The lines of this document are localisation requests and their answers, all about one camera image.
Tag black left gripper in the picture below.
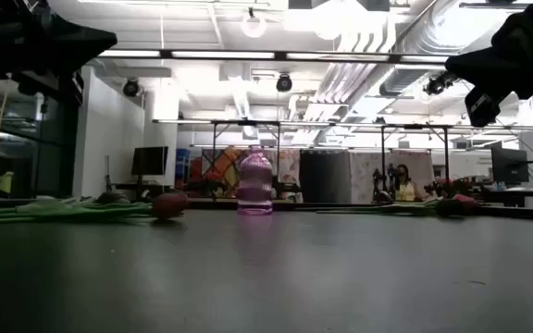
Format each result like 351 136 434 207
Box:
0 13 118 78

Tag pink artificial tulip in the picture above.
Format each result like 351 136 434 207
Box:
315 192 479 218

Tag bunch of pink tulips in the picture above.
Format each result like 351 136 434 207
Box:
16 191 131 210

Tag crimson artificial tulip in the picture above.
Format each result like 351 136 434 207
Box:
0 208 153 226
0 191 191 226

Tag purple ribbed glass vase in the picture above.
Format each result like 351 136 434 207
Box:
236 146 275 216

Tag black ceiling spotlight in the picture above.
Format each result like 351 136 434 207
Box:
122 79 141 98
275 73 293 93
423 73 457 97

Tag black background monitor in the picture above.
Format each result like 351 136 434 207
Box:
130 145 170 177
490 146 530 185

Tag LED light bar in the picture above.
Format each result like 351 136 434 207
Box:
95 48 458 64

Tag person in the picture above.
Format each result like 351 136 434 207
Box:
393 163 423 203

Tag yellow-green bottle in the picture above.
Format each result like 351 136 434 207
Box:
0 170 15 194

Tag blue storage bin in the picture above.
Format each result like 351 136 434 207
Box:
175 148 192 186

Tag pale floral cloth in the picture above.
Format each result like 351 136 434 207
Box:
349 151 434 204

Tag round white pendant light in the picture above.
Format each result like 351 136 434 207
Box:
241 8 267 40

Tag colourful patterned cloth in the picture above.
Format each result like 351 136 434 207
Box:
201 146 244 198

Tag black curtain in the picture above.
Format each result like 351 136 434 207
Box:
299 150 352 204

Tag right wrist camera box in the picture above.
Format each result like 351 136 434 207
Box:
464 86 502 129

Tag silver ventilation duct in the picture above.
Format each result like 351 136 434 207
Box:
379 0 485 97

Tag black background rig frame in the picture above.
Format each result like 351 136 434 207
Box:
380 123 451 200
210 120 281 200

